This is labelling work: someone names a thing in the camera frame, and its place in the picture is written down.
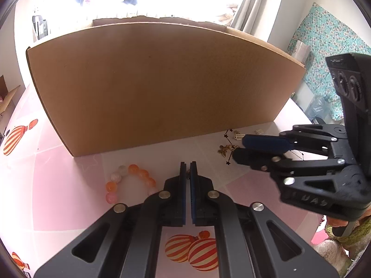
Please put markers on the clear plastic bag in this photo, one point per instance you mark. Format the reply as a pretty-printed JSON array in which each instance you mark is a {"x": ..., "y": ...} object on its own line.
[{"x": 317, "y": 107}]

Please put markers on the beige fluffy cloth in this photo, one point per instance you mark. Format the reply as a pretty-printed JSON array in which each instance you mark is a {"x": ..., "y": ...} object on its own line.
[{"x": 330, "y": 257}]

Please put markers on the grey curtain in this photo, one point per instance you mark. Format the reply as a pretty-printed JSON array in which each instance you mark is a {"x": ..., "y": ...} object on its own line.
[{"x": 255, "y": 3}]

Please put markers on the large brown cardboard box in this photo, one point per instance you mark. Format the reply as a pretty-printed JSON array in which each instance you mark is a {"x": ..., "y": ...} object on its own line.
[{"x": 145, "y": 87}]

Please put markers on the teal floral cloth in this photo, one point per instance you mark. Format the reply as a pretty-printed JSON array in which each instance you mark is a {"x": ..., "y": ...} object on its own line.
[{"x": 324, "y": 34}]

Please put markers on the gold rectangular earring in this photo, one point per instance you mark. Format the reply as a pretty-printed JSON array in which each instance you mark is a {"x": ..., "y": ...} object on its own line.
[
  {"x": 238, "y": 135},
  {"x": 259, "y": 131}
]

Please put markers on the small open cardboard box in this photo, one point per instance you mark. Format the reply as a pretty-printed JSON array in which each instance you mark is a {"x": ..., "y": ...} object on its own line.
[{"x": 8, "y": 98}]

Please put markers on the gold butterfly charm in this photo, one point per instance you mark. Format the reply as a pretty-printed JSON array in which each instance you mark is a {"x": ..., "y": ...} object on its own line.
[{"x": 222, "y": 149}]

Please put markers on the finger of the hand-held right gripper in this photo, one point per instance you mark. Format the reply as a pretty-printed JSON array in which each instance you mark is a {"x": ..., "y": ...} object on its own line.
[
  {"x": 246, "y": 156},
  {"x": 260, "y": 142}
]

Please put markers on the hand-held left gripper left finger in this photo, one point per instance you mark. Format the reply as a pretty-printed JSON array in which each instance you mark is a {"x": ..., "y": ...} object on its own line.
[{"x": 181, "y": 191}]

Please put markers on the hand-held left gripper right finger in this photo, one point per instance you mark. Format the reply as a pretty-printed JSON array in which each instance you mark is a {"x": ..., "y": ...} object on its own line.
[{"x": 193, "y": 197}]

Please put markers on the person's right hand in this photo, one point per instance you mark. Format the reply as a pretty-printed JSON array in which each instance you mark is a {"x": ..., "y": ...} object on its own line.
[{"x": 337, "y": 223}]

